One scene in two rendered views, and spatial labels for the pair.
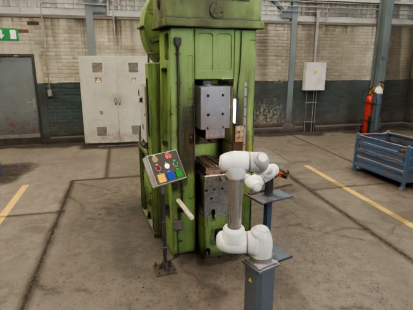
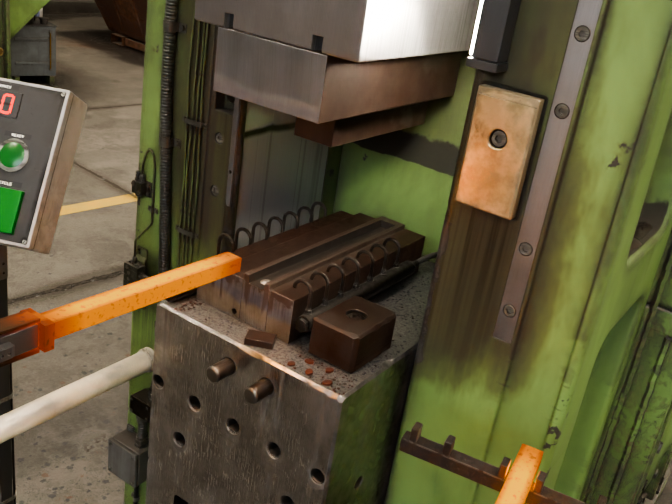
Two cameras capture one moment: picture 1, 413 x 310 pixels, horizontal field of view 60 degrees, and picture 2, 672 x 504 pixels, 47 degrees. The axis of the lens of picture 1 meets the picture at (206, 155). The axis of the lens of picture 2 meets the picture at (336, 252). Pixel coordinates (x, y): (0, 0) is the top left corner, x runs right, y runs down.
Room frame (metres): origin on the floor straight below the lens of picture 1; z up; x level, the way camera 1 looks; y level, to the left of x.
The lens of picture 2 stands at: (2.82, -1.04, 1.54)
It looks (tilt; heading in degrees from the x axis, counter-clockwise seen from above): 23 degrees down; 52
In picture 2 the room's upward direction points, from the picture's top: 9 degrees clockwise
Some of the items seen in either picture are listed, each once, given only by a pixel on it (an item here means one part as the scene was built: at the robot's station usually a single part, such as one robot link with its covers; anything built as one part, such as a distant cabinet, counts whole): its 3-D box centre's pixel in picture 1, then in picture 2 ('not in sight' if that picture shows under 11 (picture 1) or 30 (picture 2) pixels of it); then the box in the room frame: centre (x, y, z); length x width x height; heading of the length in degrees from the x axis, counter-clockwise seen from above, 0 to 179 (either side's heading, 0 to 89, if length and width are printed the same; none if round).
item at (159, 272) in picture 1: (164, 265); not in sight; (3.13, 0.41, 0.05); 0.22 x 0.22 x 0.09; 20
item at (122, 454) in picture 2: (177, 224); (132, 456); (3.38, 0.29, 0.36); 0.09 x 0.07 x 0.12; 110
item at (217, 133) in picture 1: (208, 130); (348, 64); (3.59, -0.01, 1.32); 0.42 x 0.20 x 0.10; 20
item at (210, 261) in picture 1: (216, 256); not in sight; (3.35, -0.10, 0.01); 0.58 x 0.39 x 0.01; 110
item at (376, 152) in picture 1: (394, 157); not in sight; (6.05, -3.31, 0.36); 1.20 x 0.80 x 0.72; 19
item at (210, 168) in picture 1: (207, 163); (319, 262); (3.59, -0.01, 0.96); 0.42 x 0.20 x 0.09; 20
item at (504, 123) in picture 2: (238, 133); (497, 152); (3.63, -0.34, 1.27); 0.09 x 0.02 x 0.17; 110
